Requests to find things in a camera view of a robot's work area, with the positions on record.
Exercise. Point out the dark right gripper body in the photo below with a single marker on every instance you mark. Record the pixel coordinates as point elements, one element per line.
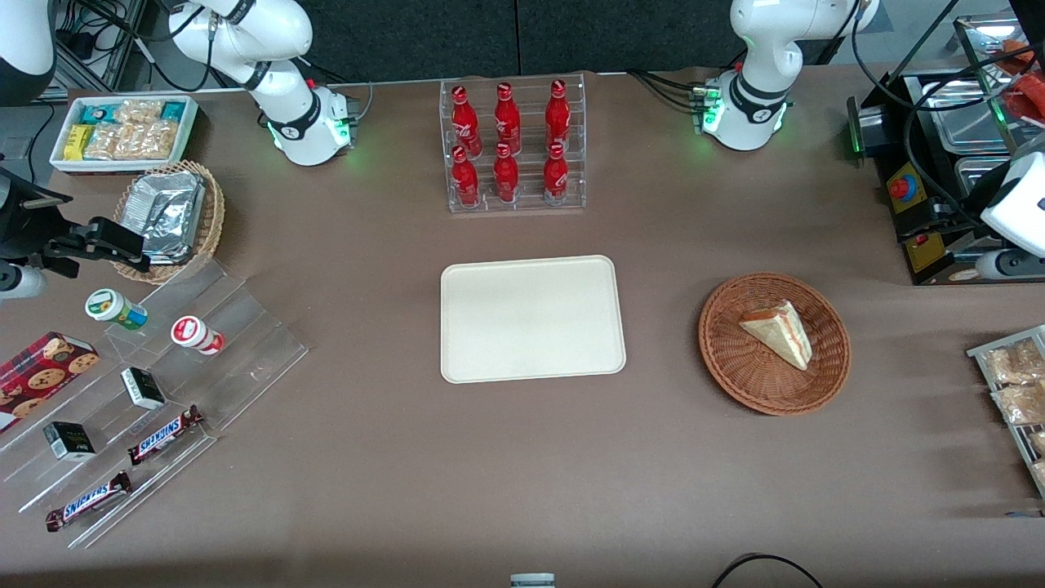
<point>16,227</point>

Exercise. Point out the triangle sandwich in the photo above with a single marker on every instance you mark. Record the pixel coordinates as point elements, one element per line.
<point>780,335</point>

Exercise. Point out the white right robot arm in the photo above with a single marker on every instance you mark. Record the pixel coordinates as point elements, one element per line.
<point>286,90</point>

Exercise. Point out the small tan wicker basket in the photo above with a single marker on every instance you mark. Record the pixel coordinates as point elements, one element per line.
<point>214,220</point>

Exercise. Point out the grey metal rack tray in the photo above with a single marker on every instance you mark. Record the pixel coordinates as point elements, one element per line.
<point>1016,441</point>

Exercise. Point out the large brown wicker basket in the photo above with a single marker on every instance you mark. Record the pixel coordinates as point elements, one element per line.
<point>735,359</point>

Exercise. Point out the cream plastic tray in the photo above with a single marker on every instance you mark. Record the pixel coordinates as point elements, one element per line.
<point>490,327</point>

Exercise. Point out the yellow box small red button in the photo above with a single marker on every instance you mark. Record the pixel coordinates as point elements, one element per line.
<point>927,255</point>

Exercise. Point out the small steel food pan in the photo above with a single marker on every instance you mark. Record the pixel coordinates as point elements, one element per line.
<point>980,175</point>

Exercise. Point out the silver foil pack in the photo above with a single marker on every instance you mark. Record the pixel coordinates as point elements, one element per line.
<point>163,212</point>

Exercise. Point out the yellow emergency stop box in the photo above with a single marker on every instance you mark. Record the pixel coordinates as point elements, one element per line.
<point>902,188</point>

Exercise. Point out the green lid drink cup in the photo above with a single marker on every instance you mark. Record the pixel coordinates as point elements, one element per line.
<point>110,306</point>

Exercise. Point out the white snack bin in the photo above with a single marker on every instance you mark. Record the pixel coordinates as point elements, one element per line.
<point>122,167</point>

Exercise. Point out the yellow snack pack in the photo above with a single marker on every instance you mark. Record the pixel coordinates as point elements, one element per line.
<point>77,143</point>

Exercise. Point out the large steel food pan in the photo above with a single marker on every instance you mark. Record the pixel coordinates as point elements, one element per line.
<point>963,122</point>

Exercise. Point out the clear cracker bag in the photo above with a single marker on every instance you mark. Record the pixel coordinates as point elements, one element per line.
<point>110,140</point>
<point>155,140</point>
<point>139,112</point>

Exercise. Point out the red food in warmer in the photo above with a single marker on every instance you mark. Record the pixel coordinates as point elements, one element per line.
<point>1029,94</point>

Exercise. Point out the black box with green light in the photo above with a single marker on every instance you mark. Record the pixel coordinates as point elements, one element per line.
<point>878,131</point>

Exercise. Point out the red lid drink cup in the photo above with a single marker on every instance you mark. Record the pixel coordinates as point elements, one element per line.
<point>192,333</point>

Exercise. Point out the teal snack pack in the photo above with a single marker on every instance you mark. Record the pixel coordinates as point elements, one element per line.
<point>174,110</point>
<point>96,114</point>

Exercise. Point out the small black box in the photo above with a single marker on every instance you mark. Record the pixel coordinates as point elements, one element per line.
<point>143,388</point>
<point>69,441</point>

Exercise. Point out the clear bag of snacks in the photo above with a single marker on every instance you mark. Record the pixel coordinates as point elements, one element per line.
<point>1040,474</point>
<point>1024,404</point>
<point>1038,443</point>
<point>1016,363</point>

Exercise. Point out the red cookie box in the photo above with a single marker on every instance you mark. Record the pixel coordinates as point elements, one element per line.
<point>41,376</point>

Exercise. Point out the clear acrylic stepped stand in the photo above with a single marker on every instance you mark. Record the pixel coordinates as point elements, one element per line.
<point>245,343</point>

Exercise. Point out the Snickers chocolate bar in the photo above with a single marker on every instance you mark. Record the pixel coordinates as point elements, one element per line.
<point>163,435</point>
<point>88,501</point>

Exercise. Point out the red cola bottle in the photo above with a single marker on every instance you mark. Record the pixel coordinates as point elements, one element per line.
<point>556,180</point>
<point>558,114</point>
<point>465,122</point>
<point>508,118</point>
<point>506,180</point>
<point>465,184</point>

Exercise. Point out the clear acrylic bottle rack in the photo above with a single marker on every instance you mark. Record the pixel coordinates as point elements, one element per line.
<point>532,106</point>

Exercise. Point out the small grey object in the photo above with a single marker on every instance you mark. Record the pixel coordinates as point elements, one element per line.
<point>532,581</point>

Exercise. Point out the aluminium frame profile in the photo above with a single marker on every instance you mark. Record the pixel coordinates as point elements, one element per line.
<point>114,41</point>

